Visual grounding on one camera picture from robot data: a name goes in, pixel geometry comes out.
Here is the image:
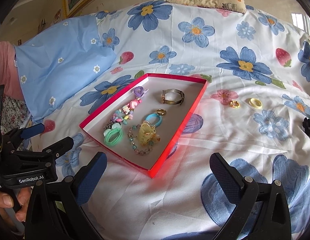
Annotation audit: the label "floral white bed sheet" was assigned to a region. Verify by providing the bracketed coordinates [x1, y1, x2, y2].
[22, 0, 310, 240]

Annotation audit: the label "pink heart hair clip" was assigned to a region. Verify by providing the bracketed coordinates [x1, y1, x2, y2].
[121, 98, 142, 115]

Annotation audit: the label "light blue floral pillow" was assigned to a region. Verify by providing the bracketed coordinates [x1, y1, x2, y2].
[15, 15, 116, 121]

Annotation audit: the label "gold wrist watch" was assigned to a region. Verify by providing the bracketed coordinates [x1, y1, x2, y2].
[161, 88, 185, 105]

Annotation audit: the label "person's left hand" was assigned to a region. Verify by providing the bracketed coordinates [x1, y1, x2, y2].
[0, 187, 31, 224]

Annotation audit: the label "green bow hair tie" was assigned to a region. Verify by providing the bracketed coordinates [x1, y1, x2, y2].
[103, 127, 125, 147]

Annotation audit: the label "crystal bead bracelet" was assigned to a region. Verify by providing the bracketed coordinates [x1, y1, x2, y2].
[127, 124, 156, 156]

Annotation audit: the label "silver rhinestone bracelet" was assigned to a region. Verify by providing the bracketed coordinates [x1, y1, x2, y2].
[102, 118, 118, 132]

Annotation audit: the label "yellow hair ties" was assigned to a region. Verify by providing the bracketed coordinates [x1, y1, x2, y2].
[248, 97, 263, 110]

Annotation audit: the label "purple bow hair tie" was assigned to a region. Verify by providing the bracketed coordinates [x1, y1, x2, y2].
[132, 86, 149, 98]

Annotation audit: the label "yellow hair claw clip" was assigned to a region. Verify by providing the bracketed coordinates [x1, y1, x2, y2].
[137, 121, 160, 146]

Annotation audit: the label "black scrunchie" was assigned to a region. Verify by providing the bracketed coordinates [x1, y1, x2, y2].
[302, 118, 310, 137]

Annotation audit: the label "red jewelry box tray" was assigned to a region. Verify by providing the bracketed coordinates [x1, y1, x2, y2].
[79, 73, 208, 178]

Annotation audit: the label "blue hair tie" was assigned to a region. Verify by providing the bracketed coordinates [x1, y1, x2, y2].
[144, 113, 166, 128]

